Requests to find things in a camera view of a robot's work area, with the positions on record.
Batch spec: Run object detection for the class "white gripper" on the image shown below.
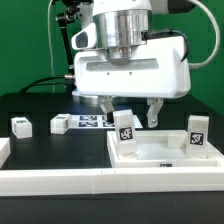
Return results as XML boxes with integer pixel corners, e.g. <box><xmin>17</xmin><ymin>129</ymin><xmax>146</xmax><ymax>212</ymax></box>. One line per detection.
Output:
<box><xmin>75</xmin><ymin>36</ymin><xmax>191</xmax><ymax>128</ymax></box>

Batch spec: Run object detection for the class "white square tabletop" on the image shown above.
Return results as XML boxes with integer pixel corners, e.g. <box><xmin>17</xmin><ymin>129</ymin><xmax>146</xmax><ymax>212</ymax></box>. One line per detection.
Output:
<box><xmin>107</xmin><ymin>130</ymin><xmax>224</xmax><ymax>168</ymax></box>

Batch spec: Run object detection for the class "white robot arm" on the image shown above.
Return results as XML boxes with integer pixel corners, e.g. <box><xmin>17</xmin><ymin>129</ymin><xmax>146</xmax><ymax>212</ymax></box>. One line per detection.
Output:
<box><xmin>56</xmin><ymin>0</ymin><xmax>194</xmax><ymax>128</ymax></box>

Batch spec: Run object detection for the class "white marker tag sheet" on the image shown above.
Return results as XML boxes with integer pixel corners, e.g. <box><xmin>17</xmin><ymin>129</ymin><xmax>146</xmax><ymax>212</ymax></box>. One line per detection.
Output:
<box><xmin>68</xmin><ymin>114</ymin><xmax>144</xmax><ymax>129</ymax></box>

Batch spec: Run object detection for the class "white U-shaped obstacle fence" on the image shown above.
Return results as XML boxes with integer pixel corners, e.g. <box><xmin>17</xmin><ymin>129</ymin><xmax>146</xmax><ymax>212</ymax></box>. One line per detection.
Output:
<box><xmin>0</xmin><ymin>138</ymin><xmax>224</xmax><ymax>196</ymax></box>

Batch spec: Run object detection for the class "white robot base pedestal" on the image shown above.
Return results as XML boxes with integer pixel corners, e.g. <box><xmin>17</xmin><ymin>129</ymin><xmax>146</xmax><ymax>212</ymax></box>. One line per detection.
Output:
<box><xmin>71</xmin><ymin>89</ymin><xmax>128</xmax><ymax>105</ymax></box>

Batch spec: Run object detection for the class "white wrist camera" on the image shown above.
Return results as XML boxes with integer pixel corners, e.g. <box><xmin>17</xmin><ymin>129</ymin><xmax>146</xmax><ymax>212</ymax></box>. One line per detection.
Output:
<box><xmin>71</xmin><ymin>23</ymin><xmax>97</xmax><ymax>50</ymax></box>

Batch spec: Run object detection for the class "black cable bundle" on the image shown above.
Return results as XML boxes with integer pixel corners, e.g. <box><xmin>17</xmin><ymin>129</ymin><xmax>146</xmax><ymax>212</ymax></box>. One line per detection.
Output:
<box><xmin>18</xmin><ymin>6</ymin><xmax>80</xmax><ymax>94</ymax></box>

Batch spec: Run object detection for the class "grey thin cable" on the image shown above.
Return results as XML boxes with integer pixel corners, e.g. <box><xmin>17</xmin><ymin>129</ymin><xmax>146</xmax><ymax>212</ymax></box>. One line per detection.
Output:
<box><xmin>47</xmin><ymin>0</ymin><xmax>56</xmax><ymax>94</ymax></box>

